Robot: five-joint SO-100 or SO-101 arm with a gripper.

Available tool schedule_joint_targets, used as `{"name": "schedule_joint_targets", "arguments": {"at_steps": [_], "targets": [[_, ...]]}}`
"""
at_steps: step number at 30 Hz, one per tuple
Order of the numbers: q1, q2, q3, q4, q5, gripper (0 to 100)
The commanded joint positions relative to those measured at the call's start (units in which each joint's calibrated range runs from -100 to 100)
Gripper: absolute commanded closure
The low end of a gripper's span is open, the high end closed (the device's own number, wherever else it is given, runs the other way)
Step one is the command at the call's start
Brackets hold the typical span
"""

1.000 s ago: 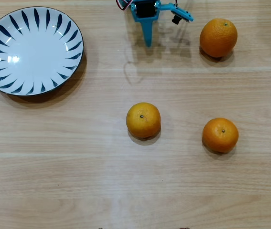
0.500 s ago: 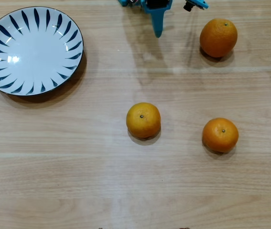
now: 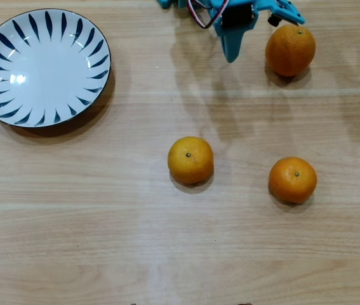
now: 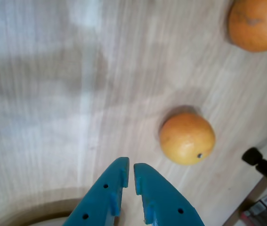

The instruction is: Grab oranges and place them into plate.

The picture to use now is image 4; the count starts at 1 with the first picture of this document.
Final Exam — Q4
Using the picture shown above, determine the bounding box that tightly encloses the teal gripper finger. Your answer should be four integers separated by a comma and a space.
62, 157, 130, 226
133, 162, 205, 226

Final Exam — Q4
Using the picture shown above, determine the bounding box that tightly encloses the red and black box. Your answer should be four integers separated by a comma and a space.
240, 200, 267, 226

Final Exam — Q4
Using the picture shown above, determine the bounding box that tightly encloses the pale yellowish orange fruit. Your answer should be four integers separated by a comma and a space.
159, 112, 216, 166

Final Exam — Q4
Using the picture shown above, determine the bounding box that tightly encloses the deep orange fruit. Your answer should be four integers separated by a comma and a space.
227, 0, 267, 52

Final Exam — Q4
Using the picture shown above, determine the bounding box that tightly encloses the white plate with blue petals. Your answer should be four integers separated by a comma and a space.
8, 213, 70, 226

